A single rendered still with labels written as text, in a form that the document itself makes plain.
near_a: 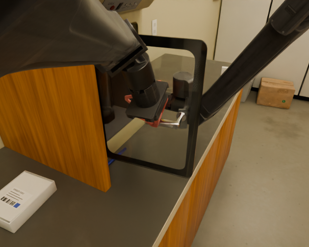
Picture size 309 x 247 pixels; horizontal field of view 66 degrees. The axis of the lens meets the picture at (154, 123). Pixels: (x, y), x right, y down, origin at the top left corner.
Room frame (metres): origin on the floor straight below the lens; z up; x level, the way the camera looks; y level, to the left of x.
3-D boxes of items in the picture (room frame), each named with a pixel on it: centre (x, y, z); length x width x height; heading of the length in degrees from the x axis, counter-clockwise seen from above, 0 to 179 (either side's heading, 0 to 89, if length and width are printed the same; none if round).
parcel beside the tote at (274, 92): (2.92, -1.63, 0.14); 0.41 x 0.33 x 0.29; 68
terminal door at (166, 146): (0.56, 0.03, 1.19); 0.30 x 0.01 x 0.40; 70
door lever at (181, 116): (0.50, -0.03, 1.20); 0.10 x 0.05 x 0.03; 70
